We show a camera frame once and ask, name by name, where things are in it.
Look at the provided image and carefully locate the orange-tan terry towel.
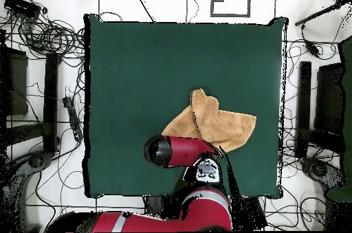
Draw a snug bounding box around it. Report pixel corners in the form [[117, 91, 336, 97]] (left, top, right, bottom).
[[161, 88, 257, 153]]

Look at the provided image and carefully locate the dark flat panel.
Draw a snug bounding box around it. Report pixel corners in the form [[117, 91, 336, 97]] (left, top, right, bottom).
[[313, 61, 344, 136], [0, 46, 29, 117]]

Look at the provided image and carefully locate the dark green table cloth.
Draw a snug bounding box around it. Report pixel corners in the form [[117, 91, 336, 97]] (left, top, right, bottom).
[[83, 13, 289, 199]]

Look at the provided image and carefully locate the black power strip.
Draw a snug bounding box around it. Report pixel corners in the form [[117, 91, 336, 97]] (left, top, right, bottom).
[[62, 95, 84, 143]]

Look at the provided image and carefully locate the black upright bar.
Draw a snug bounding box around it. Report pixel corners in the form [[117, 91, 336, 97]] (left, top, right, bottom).
[[295, 60, 313, 159], [43, 52, 61, 153]]

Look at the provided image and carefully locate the black stand base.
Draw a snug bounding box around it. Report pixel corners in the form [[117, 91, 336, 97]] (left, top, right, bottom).
[[299, 157, 348, 190], [0, 150, 57, 233]]

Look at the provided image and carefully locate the black power adapter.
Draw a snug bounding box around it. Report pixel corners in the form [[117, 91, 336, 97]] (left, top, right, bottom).
[[304, 39, 321, 58]]

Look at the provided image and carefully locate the black tripod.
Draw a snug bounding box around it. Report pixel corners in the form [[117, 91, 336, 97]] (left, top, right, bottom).
[[294, 0, 352, 27]]

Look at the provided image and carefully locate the dark green fabric sheet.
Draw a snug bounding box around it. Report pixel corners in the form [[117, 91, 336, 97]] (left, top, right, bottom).
[[326, 36, 352, 203]]

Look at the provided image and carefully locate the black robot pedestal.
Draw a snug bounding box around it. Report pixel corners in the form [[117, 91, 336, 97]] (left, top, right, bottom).
[[143, 193, 184, 217]]

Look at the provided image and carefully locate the tangled black cable bundle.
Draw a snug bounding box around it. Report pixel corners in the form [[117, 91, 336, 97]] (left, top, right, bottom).
[[16, 14, 86, 59]]

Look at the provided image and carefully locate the black switch box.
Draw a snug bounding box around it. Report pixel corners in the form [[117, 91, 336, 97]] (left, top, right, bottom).
[[3, 0, 42, 20]]

